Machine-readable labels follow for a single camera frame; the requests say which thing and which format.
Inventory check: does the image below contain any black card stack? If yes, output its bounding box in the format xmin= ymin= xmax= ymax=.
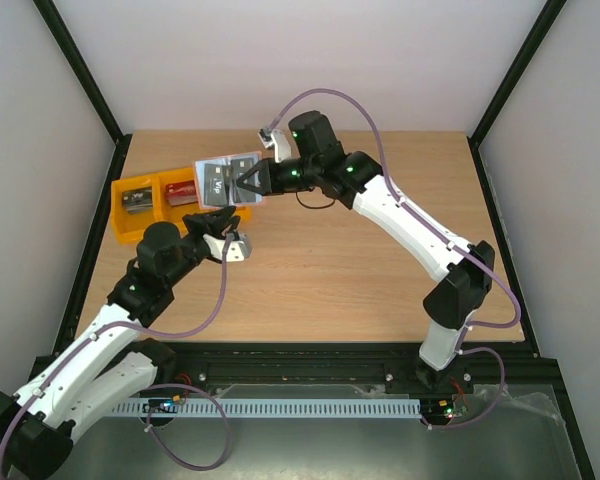
xmin=122 ymin=187 xmax=153 ymax=214

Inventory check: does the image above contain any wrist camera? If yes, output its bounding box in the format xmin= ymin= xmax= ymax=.
xmin=258 ymin=127 xmax=292 ymax=163
xmin=217 ymin=231 xmax=252 ymax=263

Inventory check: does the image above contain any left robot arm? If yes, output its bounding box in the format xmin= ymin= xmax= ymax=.
xmin=0 ymin=207 xmax=250 ymax=479

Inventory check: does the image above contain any middle yellow bin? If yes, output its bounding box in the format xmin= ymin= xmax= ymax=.
xmin=154 ymin=167 xmax=201 ymax=233

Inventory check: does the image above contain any white slotted cable duct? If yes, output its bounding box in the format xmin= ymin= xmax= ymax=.
xmin=107 ymin=398 xmax=421 ymax=419

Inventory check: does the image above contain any black frame post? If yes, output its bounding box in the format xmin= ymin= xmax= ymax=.
xmin=32 ymin=0 xmax=131 ymax=146
xmin=468 ymin=0 xmax=569 ymax=146

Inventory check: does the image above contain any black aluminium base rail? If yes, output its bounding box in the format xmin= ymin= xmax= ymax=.
xmin=27 ymin=341 xmax=566 ymax=396

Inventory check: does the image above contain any black vip credit card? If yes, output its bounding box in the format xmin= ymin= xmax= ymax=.
xmin=203 ymin=163 xmax=229 ymax=207

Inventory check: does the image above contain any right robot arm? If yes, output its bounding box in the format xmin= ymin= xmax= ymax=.
xmin=235 ymin=111 xmax=495 ymax=392

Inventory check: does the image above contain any right black frame post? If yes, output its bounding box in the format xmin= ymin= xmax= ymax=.
xmin=468 ymin=0 xmax=569 ymax=146

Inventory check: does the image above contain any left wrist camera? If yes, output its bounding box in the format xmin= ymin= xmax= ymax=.
xmin=217 ymin=231 xmax=252 ymax=263

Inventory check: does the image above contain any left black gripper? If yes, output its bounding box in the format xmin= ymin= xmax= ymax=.
xmin=166 ymin=207 xmax=241 ymax=288

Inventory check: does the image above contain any red card stack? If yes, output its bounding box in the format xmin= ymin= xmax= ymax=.
xmin=165 ymin=180 xmax=198 ymax=207

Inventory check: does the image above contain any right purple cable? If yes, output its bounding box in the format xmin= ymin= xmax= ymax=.
xmin=262 ymin=87 xmax=523 ymax=433

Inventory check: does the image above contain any left black frame post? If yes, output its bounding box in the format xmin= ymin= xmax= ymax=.
xmin=32 ymin=0 xmax=131 ymax=146

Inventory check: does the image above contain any tan leather card holder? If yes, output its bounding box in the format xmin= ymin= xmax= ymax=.
xmin=192 ymin=152 xmax=264 ymax=209

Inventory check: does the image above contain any left yellow bin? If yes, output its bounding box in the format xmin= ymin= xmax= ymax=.
xmin=111 ymin=174 xmax=160 ymax=244

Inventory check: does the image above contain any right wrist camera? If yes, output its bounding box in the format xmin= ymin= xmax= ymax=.
xmin=258 ymin=127 xmax=292 ymax=163

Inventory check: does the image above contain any yellow bin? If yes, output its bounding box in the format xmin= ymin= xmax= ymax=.
xmin=154 ymin=167 xmax=201 ymax=233
xmin=200 ymin=205 xmax=252 ymax=221
xmin=111 ymin=174 xmax=160 ymax=244

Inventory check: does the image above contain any right yellow bin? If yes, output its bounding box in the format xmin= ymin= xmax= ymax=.
xmin=200 ymin=205 xmax=252 ymax=221

